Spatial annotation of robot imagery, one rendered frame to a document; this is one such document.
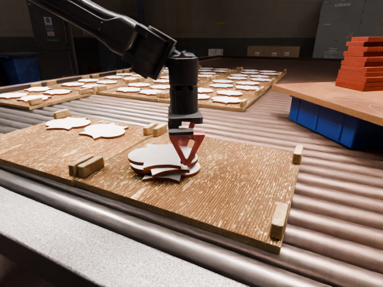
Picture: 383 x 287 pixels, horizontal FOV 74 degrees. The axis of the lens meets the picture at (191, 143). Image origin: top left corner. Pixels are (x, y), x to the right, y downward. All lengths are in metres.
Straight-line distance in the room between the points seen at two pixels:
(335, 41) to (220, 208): 6.55
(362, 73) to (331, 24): 5.86
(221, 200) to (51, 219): 0.30
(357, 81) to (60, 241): 0.97
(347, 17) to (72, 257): 6.79
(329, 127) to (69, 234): 0.74
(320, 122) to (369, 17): 6.11
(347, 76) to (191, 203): 0.80
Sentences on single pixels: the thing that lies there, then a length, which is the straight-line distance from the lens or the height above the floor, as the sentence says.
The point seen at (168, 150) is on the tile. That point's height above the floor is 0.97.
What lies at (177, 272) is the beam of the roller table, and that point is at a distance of 0.38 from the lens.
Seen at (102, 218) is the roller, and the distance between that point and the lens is 0.48.
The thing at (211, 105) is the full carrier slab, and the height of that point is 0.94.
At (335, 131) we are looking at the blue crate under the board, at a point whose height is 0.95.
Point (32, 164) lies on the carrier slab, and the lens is 0.69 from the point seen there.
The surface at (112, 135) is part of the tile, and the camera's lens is 0.77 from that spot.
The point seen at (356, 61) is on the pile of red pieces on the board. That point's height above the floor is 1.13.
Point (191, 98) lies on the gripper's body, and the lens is 0.49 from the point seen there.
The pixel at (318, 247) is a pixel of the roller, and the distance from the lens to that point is 0.46.
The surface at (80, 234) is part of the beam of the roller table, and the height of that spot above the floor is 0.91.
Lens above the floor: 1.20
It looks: 22 degrees down
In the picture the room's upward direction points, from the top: straight up
